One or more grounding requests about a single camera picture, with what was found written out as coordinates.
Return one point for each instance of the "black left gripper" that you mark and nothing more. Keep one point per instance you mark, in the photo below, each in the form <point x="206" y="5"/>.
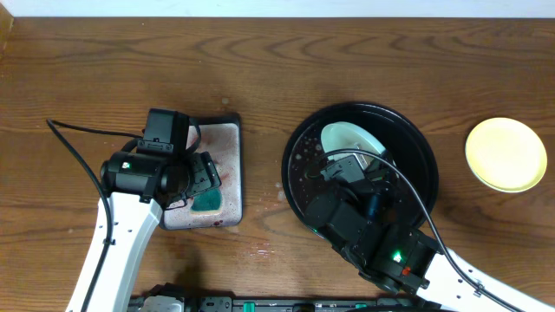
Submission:
<point x="206" y="172"/>

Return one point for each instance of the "green and yellow sponge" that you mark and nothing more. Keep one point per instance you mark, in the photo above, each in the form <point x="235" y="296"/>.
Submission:
<point x="207" y="202"/>

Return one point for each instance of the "mint green plate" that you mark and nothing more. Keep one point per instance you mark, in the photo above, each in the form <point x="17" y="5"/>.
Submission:
<point x="345" y="135"/>

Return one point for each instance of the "yellow plate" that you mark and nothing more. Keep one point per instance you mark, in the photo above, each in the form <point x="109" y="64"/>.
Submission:
<point x="506" y="155"/>

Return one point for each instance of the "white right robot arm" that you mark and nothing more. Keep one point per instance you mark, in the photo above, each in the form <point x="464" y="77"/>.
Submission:
<point x="454" y="283"/>

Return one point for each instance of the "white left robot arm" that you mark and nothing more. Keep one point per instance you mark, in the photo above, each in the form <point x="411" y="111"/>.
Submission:
<point x="124" y="226"/>

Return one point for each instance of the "black rectangular soapy water tray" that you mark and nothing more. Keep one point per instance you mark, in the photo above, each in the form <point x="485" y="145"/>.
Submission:
<point x="221" y="138"/>

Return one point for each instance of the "round black serving tray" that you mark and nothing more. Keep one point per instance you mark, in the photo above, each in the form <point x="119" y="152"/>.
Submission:
<point x="407" y="164"/>

